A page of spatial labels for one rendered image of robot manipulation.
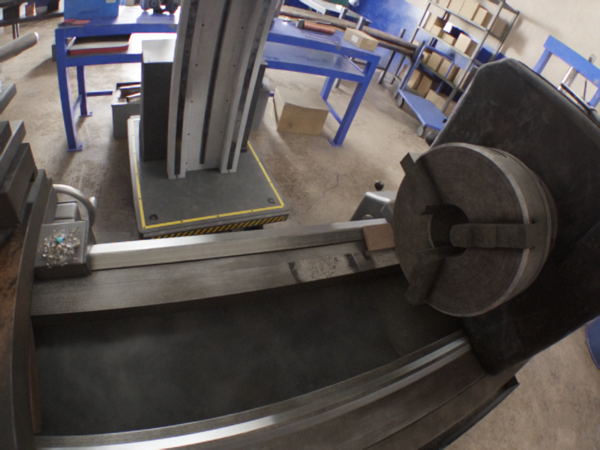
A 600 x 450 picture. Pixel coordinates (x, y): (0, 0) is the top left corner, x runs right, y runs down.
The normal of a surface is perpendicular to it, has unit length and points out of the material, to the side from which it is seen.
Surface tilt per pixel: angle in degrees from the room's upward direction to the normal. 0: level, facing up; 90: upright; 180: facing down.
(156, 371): 15
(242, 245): 45
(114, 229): 0
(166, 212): 0
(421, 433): 0
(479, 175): 90
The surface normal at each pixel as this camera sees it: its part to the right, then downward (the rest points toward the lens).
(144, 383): 0.46, -0.74
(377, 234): 0.38, -0.37
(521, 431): 0.29, -0.65
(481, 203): -0.90, 0.08
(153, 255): 0.44, 0.07
